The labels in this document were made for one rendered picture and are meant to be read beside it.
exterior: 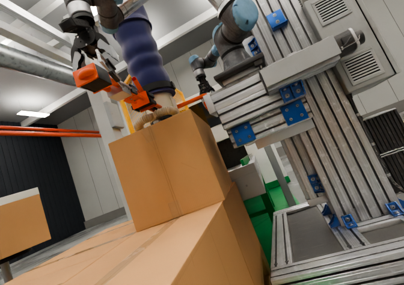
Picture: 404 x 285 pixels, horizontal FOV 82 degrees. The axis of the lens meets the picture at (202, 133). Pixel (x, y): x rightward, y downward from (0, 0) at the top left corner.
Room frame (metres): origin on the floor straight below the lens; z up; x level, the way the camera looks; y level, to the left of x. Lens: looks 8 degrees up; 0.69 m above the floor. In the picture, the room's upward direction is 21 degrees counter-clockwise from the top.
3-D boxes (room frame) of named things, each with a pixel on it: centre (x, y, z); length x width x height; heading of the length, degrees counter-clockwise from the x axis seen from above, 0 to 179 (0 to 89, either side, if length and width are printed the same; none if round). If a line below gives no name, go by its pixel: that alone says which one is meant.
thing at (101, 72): (0.68, 0.25, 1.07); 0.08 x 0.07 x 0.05; 172
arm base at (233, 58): (1.03, -0.27, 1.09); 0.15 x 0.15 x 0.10
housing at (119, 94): (0.81, 0.23, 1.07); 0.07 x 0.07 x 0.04; 82
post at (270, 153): (2.11, -0.50, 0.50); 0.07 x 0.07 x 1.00; 79
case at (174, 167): (1.27, 0.17, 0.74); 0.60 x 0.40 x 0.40; 173
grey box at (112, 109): (2.54, 0.86, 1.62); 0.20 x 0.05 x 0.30; 169
